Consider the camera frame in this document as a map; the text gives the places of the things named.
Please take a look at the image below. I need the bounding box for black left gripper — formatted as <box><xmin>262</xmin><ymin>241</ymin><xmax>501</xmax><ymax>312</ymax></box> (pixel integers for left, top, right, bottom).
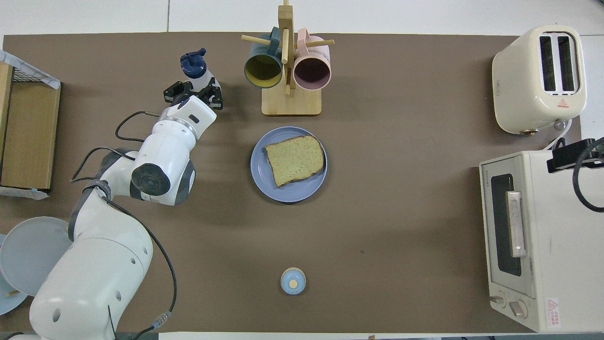
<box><xmin>164</xmin><ymin>81</ymin><xmax>222</xmax><ymax>110</ymax></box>

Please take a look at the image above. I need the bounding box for translucent bottle with navy cap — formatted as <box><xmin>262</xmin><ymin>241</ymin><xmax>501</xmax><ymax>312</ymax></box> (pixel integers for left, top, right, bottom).
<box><xmin>180</xmin><ymin>48</ymin><xmax>221</xmax><ymax>95</ymax></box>

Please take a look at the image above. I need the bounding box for toasted bread slice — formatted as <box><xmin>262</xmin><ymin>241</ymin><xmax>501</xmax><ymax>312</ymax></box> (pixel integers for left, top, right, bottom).
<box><xmin>264</xmin><ymin>135</ymin><xmax>326</xmax><ymax>188</ymax></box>

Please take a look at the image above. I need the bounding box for blue round plate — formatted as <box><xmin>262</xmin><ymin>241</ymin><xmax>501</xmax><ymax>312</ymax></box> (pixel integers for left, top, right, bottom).
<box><xmin>250</xmin><ymin>127</ymin><xmax>327</xmax><ymax>204</ymax></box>

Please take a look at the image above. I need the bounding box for pale grey-blue plate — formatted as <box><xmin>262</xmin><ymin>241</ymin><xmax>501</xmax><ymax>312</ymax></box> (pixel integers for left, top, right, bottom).
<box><xmin>0</xmin><ymin>216</ymin><xmax>72</xmax><ymax>297</ymax></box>

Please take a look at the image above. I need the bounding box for light blue plate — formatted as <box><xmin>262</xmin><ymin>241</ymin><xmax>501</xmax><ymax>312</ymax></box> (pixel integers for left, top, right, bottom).
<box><xmin>0</xmin><ymin>234</ymin><xmax>28</xmax><ymax>316</ymax></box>

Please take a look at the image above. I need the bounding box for teal mug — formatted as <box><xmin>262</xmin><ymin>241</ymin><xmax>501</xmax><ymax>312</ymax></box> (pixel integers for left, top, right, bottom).
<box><xmin>243</xmin><ymin>27</ymin><xmax>284</xmax><ymax>89</ymax></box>

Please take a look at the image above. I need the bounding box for wooden mug tree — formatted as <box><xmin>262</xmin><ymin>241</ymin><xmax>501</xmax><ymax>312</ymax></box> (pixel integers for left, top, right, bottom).
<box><xmin>241</xmin><ymin>0</ymin><xmax>335</xmax><ymax>117</ymax></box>

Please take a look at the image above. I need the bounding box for pink ribbed mug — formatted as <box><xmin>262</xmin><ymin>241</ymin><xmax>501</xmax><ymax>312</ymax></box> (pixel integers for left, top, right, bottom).
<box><xmin>293</xmin><ymin>28</ymin><xmax>332</xmax><ymax>91</ymax></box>

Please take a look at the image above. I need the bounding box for white checkered cloth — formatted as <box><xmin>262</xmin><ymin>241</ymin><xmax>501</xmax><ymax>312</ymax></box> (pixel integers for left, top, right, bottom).
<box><xmin>0</xmin><ymin>50</ymin><xmax>61</xmax><ymax>90</ymax></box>

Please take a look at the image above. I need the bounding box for pale cloth strip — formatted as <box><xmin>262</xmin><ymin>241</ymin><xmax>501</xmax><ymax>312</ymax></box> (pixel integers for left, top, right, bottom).
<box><xmin>0</xmin><ymin>186</ymin><xmax>50</xmax><ymax>201</ymax></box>

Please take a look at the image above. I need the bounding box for brown table mat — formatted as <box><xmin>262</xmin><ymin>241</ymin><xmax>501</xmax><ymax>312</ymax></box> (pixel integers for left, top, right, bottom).
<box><xmin>0</xmin><ymin>32</ymin><xmax>583</xmax><ymax>333</ymax></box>

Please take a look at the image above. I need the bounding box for cream two-slot toaster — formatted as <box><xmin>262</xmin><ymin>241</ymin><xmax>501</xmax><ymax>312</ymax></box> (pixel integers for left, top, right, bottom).
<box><xmin>492</xmin><ymin>25</ymin><xmax>587</xmax><ymax>135</ymax></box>

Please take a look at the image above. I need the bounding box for white toaster oven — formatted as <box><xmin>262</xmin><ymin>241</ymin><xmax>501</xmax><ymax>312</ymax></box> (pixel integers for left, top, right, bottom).
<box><xmin>479</xmin><ymin>150</ymin><xmax>604</xmax><ymax>333</ymax></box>

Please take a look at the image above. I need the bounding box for wooden shelf with wire basket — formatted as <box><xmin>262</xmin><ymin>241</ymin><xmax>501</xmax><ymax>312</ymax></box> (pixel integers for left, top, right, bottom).
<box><xmin>0</xmin><ymin>50</ymin><xmax>62</xmax><ymax>190</ymax></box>

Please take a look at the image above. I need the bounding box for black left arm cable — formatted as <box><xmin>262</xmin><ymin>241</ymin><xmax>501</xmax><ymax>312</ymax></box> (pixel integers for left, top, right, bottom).
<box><xmin>70</xmin><ymin>111</ymin><xmax>177</xmax><ymax>340</ymax></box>

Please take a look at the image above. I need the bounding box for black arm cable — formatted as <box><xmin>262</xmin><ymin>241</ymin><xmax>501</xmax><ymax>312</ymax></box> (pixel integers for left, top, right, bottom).
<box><xmin>70</xmin><ymin>111</ymin><xmax>177</xmax><ymax>340</ymax></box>
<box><xmin>546</xmin><ymin>137</ymin><xmax>604</xmax><ymax>213</ymax></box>

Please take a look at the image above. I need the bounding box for white toaster power cord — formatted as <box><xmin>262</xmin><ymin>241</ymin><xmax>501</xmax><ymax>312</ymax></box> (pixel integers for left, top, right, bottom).
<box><xmin>543</xmin><ymin>119</ymin><xmax>573</xmax><ymax>151</ymax></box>

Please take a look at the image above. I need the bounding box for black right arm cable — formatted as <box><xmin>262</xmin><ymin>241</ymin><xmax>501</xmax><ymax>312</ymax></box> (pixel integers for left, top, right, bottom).
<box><xmin>546</xmin><ymin>137</ymin><xmax>604</xmax><ymax>213</ymax></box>

